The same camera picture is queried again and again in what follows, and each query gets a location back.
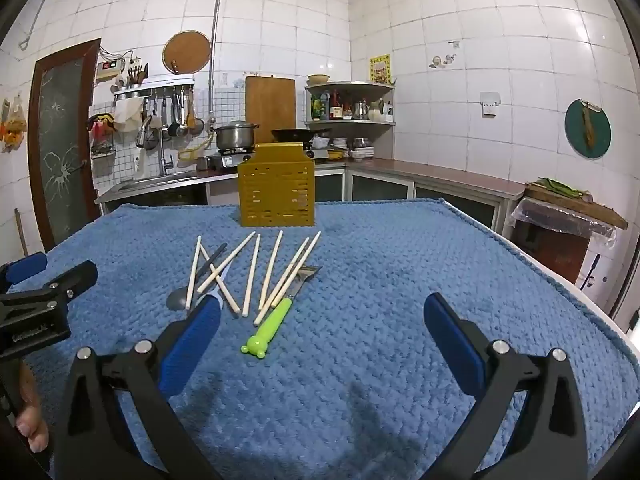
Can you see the metal cup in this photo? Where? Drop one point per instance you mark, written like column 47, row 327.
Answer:
column 202, row 163

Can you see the yellow wall poster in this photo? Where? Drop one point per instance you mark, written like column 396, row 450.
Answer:
column 380, row 70

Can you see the row of condiment bottles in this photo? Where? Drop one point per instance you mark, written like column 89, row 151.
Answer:
column 337, row 107

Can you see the steel cooking pot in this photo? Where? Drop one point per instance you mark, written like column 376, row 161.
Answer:
column 235, row 136

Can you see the steel faucet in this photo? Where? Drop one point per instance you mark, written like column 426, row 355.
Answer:
column 162, row 160

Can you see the stack of bowls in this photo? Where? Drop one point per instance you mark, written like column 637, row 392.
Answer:
column 361, row 152

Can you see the steel sink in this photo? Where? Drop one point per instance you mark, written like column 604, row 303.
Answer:
column 155, row 180

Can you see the dark red stand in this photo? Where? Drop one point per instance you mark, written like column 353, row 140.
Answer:
column 555, row 250

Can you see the clear plastic sheet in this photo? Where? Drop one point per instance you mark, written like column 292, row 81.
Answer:
column 545, row 211

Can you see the person's left hand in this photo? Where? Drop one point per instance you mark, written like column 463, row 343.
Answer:
column 32, row 410

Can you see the black wok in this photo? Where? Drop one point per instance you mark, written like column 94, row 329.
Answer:
column 295, row 135

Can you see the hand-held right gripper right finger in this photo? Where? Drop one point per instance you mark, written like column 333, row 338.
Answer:
column 455, row 345

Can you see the yellow slotted utensil holder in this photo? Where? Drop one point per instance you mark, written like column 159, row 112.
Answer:
column 275, row 195

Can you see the green round cutting board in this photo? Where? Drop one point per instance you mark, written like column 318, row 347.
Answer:
column 575, row 135

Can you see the cup of kitchen tools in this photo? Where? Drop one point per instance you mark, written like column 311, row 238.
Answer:
column 136, row 76

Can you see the metal wall pipe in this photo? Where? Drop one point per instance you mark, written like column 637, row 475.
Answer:
column 216, row 35

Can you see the red yellow gloves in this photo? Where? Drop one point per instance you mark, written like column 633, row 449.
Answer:
column 102, row 122

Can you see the green vegetables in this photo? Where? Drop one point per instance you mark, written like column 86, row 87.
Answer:
column 560, row 187

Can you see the beige bowl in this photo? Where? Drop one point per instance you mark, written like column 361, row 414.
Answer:
column 318, row 79

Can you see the row of hanging kitchen utensils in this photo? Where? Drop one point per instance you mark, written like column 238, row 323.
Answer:
column 176, row 120

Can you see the wooden stick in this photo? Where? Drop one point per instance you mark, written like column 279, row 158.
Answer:
column 21, row 232

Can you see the wall hook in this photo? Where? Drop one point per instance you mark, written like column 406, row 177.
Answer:
column 437, row 61

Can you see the white soap bottle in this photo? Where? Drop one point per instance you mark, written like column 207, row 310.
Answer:
column 139, row 166

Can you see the metal corner shelf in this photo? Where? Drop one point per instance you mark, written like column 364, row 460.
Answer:
column 350, row 85

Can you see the wooden cutting board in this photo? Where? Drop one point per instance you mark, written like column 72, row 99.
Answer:
column 270, row 105

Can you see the brown frosted glass door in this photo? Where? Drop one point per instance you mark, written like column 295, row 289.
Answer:
column 62, row 150

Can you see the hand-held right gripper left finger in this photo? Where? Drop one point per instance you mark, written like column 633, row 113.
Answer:
column 195, row 340

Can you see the steel gas stove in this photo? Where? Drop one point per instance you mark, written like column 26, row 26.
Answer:
column 225, row 160

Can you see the white hanging cloth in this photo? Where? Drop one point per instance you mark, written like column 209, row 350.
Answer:
column 129, row 114

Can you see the wooden chopping block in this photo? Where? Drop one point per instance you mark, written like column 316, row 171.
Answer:
column 575, row 210

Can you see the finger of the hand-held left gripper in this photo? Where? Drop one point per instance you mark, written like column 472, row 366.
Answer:
column 27, row 267
column 75, row 280

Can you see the brown kitchen counter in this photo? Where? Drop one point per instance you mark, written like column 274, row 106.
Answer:
column 425, row 170

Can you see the metal utensil rack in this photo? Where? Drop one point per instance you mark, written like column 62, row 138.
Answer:
column 155, row 91

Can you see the blue knitted blanket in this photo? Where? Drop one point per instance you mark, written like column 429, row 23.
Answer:
column 375, row 270

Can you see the round bamboo lid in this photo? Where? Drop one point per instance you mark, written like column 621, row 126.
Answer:
column 186, row 52

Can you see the white control box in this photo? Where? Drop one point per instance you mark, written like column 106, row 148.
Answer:
column 110, row 69

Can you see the hanging orange plastic bags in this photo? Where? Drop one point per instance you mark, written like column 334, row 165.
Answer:
column 12, row 127

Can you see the metal spoon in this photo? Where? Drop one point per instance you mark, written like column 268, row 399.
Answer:
column 177, row 300

